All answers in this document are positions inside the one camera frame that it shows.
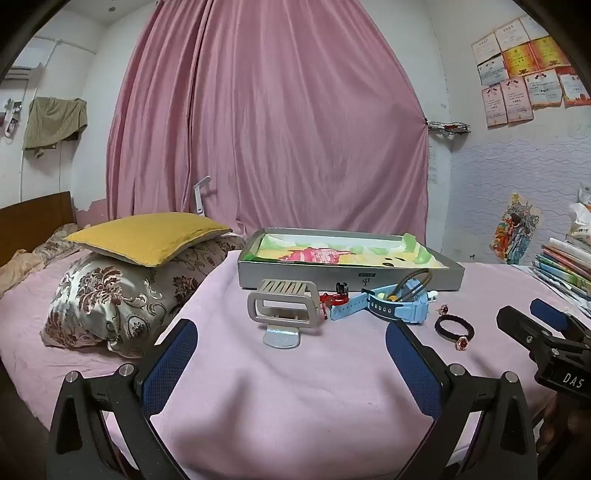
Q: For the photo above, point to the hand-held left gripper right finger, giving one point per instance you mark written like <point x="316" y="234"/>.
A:
<point x="411" y="364"/>

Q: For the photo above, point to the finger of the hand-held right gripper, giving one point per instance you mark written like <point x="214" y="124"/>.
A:
<point x="551" y="314"/>
<point x="526" y="330"/>

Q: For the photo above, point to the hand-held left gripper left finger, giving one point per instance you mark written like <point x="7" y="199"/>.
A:
<point x="168" y="364"/>

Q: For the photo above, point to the light blue smart watch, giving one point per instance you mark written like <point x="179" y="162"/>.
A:
<point x="408" y="310"/>

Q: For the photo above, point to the grey hair claw clip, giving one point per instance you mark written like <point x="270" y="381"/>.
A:
<point x="314" y="300"/>

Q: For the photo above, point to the grey shallow box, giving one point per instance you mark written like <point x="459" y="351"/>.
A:
<point x="295" y="276"/>

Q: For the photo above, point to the person's right hand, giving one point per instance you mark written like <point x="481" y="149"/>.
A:
<point x="570" y="427"/>

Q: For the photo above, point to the stack of books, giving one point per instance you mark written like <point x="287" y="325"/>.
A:
<point x="565" y="272"/>

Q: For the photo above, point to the floral satin pillow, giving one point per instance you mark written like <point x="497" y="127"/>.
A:
<point x="115" y="300"/>

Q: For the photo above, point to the colourful plastic bag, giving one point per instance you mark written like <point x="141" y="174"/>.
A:
<point x="515" y="230"/>

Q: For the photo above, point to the white plastic bag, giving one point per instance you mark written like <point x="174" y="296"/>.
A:
<point x="581" y="217"/>

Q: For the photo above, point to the small black clip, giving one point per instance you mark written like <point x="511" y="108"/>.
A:
<point x="341" y="288"/>

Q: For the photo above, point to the pink blanket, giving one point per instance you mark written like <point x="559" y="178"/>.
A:
<point x="286" y="392"/>

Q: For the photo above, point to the yellow pillow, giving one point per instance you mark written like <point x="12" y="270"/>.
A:
<point x="147" y="237"/>

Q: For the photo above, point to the painted colourful cloth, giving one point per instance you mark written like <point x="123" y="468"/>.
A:
<point x="323" y="254"/>

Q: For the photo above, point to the floral quilt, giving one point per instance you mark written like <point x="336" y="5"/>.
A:
<point x="57" y="242"/>

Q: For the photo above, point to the wooden headboard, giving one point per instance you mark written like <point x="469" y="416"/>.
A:
<point x="32" y="221"/>

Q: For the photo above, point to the green hanging cloth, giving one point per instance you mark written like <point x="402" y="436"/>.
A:
<point x="53" y="122"/>

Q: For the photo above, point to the pink curtain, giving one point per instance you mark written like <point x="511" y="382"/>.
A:
<point x="277" y="115"/>

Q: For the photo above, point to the white air conditioner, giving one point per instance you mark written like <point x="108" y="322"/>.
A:
<point x="18" y="73"/>

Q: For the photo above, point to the white plastic bracket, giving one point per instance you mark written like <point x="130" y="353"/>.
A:
<point x="198" y="196"/>

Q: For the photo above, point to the small wall calendar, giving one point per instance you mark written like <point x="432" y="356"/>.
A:
<point x="432" y="166"/>

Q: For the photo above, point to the group of wall certificates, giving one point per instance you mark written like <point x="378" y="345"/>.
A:
<point x="526" y="69"/>

